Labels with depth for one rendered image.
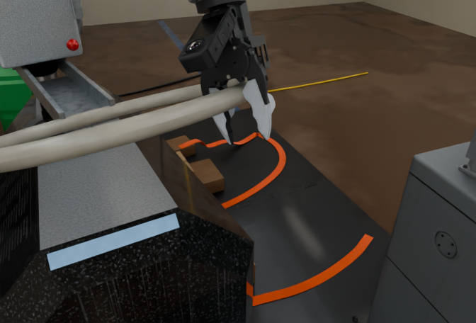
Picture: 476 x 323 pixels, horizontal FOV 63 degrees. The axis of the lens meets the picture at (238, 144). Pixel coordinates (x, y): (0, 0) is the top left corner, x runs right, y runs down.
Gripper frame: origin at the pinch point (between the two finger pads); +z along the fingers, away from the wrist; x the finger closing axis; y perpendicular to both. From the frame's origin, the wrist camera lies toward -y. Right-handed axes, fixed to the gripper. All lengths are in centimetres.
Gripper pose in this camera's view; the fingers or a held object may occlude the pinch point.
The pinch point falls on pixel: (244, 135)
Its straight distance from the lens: 58.4
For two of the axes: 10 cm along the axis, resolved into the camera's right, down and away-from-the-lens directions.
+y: 4.2, -3.0, 8.6
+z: 2.3, 9.5, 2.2
